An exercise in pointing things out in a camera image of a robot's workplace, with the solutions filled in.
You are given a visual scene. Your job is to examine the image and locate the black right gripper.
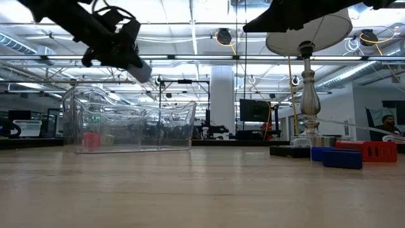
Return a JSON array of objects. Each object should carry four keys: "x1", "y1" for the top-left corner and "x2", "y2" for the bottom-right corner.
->
[{"x1": 242, "y1": 0, "x2": 397, "y2": 34}]

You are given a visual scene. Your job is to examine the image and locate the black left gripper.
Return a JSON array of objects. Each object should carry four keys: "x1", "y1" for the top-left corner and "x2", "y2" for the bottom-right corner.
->
[{"x1": 81, "y1": 27, "x2": 146, "y2": 70}]

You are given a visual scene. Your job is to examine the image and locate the small red charger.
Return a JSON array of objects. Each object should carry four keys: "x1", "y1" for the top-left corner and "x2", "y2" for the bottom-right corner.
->
[{"x1": 82, "y1": 132, "x2": 101, "y2": 149}]

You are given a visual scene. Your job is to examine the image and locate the lavender plug charger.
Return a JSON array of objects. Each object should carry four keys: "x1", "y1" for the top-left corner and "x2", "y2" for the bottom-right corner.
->
[{"x1": 290, "y1": 136, "x2": 314, "y2": 149}]

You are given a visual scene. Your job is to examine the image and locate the black device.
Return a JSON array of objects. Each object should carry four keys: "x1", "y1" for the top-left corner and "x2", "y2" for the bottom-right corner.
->
[{"x1": 270, "y1": 145, "x2": 312, "y2": 159}]

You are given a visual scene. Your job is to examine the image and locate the red block with slots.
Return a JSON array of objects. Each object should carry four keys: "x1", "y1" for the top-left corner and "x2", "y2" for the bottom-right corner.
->
[{"x1": 335, "y1": 140, "x2": 399, "y2": 163}]

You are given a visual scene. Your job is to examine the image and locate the white lamp shade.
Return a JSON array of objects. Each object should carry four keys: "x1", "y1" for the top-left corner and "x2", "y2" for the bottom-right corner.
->
[{"x1": 265, "y1": 8, "x2": 354, "y2": 58}]

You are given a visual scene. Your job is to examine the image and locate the low clear plastic bin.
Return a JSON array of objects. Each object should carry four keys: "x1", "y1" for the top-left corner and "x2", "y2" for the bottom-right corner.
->
[{"x1": 139, "y1": 100, "x2": 197, "y2": 152}]

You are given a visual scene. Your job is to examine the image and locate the silver lamp stand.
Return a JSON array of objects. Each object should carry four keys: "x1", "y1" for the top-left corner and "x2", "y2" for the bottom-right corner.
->
[{"x1": 290, "y1": 40, "x2": 337, "y2": 148}]

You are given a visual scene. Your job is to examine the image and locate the tall clear plastic bin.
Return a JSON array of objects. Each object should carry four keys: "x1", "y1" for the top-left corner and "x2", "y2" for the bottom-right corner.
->
[{"x1": 61, "y1": 85, "x2": 149, "y2": 155}]

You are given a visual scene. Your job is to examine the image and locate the black monitor screen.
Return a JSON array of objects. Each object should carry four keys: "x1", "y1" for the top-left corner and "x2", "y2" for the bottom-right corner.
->
[{"x1": 239, "y1": 98, "x2": 271, "y2": 123}]

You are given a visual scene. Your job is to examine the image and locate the white building column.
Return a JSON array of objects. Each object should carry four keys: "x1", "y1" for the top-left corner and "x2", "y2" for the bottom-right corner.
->
[{"x1": 210, "y1": 65, "x2": 236, "y2": 136}]

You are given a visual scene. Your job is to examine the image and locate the translucent storage tub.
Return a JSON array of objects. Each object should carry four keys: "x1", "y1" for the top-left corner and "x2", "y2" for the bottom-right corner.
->
[{"x1": 12, "y1": 119, "x2": 42, "y2": 138}]

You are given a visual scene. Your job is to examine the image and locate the person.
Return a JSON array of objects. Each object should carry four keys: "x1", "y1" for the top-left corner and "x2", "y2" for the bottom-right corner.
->
[{"x1": 371, "y1": 114, "x2": 403, "y2": 143}]

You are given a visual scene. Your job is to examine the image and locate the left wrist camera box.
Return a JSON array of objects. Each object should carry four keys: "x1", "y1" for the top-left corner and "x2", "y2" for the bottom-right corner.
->
[{"x1": 120, "y1": 18, "x2": 142, "y2": 44}]

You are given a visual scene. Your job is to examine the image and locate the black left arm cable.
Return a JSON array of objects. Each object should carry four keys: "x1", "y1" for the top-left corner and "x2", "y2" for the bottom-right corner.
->
[{"x1": 90, "y1": 0, "x2": 137, "y2": 23}]

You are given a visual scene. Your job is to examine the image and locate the black ceiling cord reel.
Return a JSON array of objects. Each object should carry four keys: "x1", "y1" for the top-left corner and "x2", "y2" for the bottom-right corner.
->
[
  {"x1": 359, "y1": 27, "x2": 399, "y2": 48},
  {"x1": 215, "y1": 27, "x2": 238, "y2": 54}
]

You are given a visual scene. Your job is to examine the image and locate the black stand frame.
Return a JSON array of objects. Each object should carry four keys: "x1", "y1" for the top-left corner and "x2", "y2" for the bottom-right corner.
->
[{"x1": 156, "y1": 75, "x2": 211, "y2": 141}]

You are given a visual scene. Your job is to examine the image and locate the yellow hanging cord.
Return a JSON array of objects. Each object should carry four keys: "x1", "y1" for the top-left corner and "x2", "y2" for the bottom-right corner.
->
[{"x1": 287, "y1": 56, "x2": 300, "y2": 136}]

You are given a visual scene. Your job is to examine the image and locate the silver ventilation duct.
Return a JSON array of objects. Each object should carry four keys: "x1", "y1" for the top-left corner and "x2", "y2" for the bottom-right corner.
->
[
  {"x1": 316, "y1": 60, "x2": 379, "y2": 91},
  {"x1": 0, "y1": 31, "x2": 39, "y2": 55}
]

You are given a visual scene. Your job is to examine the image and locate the clear lamp cord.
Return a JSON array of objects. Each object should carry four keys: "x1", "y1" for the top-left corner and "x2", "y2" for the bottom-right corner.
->
[{"x1": 305, "y1": 115, "x2": 405, "y2": 143}]

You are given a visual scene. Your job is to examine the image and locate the black aluminium table frame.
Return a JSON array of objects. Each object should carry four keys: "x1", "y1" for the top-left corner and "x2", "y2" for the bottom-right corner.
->
[{"x1": 0, "y1": 137, "x2": 290, "y2": 150}]

